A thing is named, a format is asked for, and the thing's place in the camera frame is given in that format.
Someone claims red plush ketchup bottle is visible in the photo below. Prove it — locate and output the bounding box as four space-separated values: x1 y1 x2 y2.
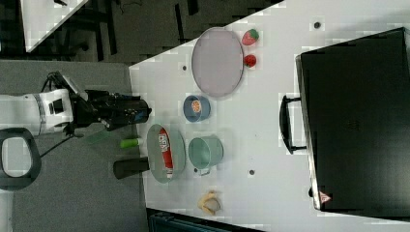
159 128 173 179

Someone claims orange slice toy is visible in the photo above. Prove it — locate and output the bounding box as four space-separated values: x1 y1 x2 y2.
191 101 201 113

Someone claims green spatula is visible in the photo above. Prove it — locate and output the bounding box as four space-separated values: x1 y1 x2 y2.
120 138 144 149

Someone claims green mug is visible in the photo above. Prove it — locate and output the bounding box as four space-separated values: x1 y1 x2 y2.
188 135 223 176

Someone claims small red strawberry toy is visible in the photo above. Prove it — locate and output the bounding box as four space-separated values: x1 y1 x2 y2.
244 54 257 68

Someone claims large grey round plate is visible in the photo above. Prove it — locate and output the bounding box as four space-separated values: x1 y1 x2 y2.
191 27 244 98

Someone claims peeled banana toy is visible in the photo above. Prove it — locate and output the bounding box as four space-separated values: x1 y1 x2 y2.
197 190 221 216

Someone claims black cylindrical cup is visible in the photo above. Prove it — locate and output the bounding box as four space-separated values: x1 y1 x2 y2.
113 157 150 180

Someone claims blue bowl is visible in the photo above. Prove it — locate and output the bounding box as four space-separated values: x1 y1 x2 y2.
183 95 211 123

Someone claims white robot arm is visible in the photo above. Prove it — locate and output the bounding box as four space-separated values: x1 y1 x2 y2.
1 89 152 136

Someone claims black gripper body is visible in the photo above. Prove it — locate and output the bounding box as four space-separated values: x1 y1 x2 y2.
66 90 152 131

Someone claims plush strawberry with green top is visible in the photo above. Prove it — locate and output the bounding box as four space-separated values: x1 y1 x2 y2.
242 29 259 45

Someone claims black toaster oven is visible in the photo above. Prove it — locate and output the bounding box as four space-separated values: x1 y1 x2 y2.
295 27 410 221

